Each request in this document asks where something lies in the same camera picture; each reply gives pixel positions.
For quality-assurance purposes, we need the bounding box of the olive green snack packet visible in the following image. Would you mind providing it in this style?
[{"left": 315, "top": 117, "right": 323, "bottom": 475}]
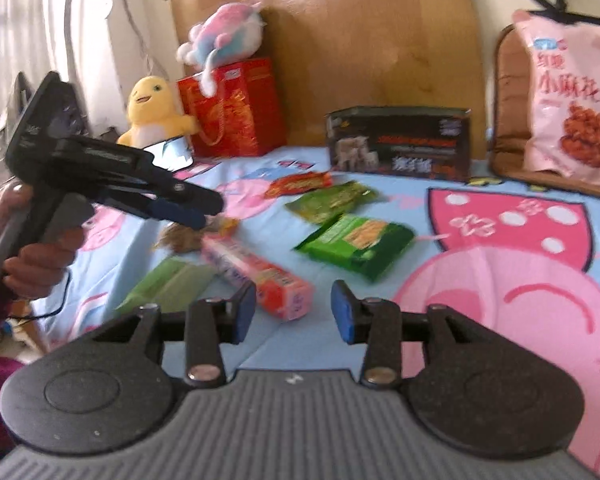
[{"left": 285, "top": 180, "right": 378, "bottom": 225}]

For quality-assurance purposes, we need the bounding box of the pink and blue plush toy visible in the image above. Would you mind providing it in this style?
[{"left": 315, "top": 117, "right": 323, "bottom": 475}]
[{"left": 176, "top": 2, "right": 267, "bottom": 97}]

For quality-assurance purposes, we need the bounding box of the light green snack packet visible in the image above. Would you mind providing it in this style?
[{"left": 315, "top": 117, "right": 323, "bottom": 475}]
[{"left": 114, "top": 256, "right": 218, "bottom": 313}]

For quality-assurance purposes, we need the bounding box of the red snack packet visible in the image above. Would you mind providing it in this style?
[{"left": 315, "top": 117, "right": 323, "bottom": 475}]
[{"left": 264, "top": 170, "right": 332, "bottom": 199}]

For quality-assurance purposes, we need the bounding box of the black tape cross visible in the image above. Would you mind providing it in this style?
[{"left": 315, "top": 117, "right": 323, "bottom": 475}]
[{"left": 517, "top": 0, "right": 588, "bottom": 22}]

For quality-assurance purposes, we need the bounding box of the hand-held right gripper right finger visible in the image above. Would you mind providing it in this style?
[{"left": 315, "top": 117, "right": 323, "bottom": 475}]
[{"left": 330, "top": 280, "right": 496, "bottom": 391}]

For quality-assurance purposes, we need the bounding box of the person's left hand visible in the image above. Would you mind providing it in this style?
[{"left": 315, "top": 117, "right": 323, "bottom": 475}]
[{"left": 0, "top": 184, "right": 84, "bottom": 301}]

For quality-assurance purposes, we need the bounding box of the red gift bag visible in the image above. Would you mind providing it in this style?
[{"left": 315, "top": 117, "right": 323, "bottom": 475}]
[{"left": 177, "top": 57, "right": 287, "bottom": 158}]

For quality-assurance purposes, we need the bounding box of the white curtain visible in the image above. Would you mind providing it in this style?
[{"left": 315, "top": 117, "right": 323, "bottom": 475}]
[{"left": 0, "top": 0, "right": 112, "bottom": 136}]

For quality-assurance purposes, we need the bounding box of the brown snack packet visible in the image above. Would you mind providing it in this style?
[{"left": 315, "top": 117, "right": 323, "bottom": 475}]
[{"left": 152, "top": 215, "right": 241, "bottom": 254}]

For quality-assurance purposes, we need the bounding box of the smartphone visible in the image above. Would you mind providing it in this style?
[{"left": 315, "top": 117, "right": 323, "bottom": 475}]
[{"left": 149, "top": 139, "right": 197, "bottom": 172}]

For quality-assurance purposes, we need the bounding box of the long pink snack pack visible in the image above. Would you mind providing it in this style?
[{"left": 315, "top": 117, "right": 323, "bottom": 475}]
[{"left": 200, "top": 234, "right": 315, "bottom": 321}]

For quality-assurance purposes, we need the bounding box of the large pink snack bag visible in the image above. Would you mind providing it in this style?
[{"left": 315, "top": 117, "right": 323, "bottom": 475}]
[{"left": 511, "top": 9, "right": 600, "bottom": 186}]

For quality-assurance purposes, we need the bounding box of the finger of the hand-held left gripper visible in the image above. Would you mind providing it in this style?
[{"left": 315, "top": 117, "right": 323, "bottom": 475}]
[
  {"left": 125, "top": 192, "right": 207, "bottom": 229},
  {"left": 147, "top": 167, "right": 226, "bottom": 217}
]

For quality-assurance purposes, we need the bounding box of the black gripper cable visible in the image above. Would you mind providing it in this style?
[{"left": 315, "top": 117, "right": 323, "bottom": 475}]
[{"left": 7, "top": 270, "right": 73, "bottom": 320}]

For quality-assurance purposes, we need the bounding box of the cartoon printed bedsheet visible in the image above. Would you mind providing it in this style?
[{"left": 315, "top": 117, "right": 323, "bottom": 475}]
[{"left": 45, "top": 145, "right": 600, "bottom": 478}]

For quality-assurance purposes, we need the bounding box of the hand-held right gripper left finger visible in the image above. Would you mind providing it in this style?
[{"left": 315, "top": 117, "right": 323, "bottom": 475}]
[{"left": 92, "top": 280, "right": 257, "bottom": 389}]

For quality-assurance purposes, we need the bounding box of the dark green cracker packet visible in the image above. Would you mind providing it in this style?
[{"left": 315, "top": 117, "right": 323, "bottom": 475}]
[{"left": 294, "top": 213, "right": 416, "bottom": 282}]

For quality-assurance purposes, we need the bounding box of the brown seat cushion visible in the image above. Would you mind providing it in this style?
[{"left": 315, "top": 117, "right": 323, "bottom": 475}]
[{"left": 487, "top": 24, "right": 600, "bottom": 206}]

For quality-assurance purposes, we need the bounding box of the yellow duck plush toy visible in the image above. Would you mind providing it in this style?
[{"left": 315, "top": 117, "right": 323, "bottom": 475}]
[{"left": 116, "top": 76, "right": 201, "bottom": 148}]

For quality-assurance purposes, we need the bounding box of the black printed cardboard box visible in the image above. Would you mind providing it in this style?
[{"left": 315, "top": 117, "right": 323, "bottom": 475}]
[{"left": 325, "top": 106, "right": 473, "bottom": 183}]

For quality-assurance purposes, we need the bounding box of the wooden board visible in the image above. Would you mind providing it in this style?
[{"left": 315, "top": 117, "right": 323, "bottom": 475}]
[{"left": 170, "top": 0, "right": 488, "bottom": 158}]

